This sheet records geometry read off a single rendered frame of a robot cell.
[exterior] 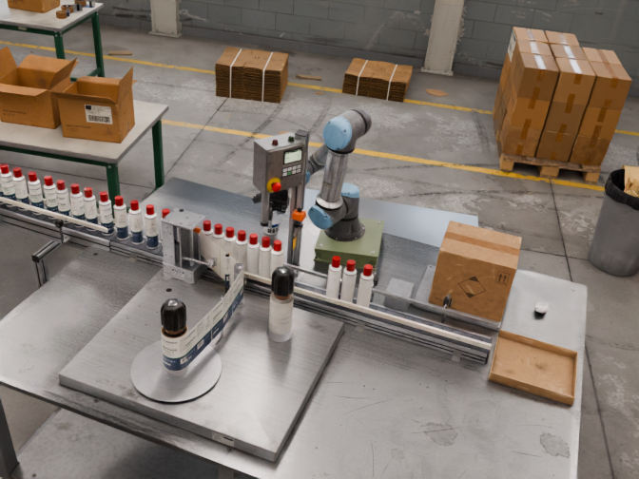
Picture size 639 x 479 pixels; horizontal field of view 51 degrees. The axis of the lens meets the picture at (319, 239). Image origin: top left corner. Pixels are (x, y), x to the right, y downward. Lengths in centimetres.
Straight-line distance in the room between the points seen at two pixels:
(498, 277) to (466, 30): 542
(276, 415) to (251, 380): 18
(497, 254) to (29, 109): 284
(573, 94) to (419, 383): 370
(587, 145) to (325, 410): 410
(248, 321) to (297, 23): 581
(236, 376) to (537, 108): 400
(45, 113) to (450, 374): 282
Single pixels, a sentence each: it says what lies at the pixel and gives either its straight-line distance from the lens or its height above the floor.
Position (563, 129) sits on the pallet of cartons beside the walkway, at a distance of 590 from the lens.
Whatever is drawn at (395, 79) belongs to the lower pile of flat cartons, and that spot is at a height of 20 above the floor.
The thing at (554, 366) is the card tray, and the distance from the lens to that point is 276.
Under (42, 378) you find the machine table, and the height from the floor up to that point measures 83.
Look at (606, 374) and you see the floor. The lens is 415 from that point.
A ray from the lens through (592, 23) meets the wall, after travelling 800.
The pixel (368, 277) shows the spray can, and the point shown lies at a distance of 259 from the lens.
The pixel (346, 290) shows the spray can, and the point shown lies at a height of 96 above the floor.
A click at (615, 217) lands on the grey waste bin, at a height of 43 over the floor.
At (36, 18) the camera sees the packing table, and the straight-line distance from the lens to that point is 638.
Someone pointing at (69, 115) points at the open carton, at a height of 92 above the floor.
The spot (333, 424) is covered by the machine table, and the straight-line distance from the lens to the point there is 234.
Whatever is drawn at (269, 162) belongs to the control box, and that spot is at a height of 143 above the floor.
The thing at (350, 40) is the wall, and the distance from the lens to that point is 801.
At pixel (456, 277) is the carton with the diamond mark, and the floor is 101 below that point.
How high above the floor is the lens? 260
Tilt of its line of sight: 34 degrees down
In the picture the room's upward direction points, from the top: 5 degrees clockwise
